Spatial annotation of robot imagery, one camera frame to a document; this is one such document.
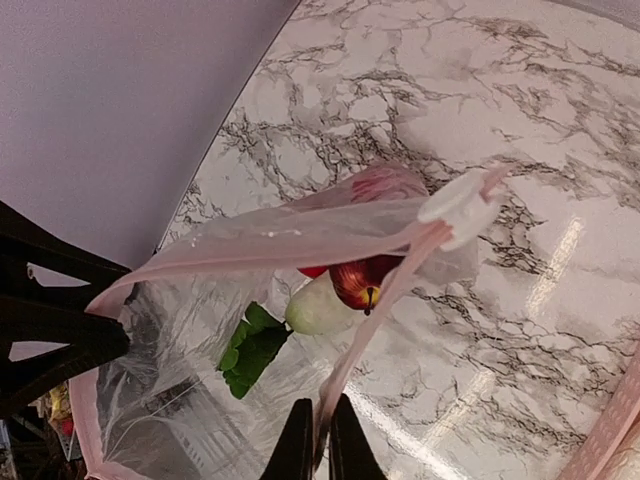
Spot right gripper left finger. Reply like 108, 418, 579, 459
262, 399, 314, 480

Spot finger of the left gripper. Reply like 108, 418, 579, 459
1, 295, 130, 415
1, 202, 130, 288

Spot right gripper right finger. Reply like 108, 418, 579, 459
329, 394, 387, 480

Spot clear zip top bag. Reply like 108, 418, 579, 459
69, 165, 505, 479

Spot white radish with leaves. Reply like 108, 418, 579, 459
218, 272, 364, 399

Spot red apple toy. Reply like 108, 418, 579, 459
329, 255, 403, 315

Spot pink perforated plastic basket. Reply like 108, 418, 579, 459
558, 348, 639, 480

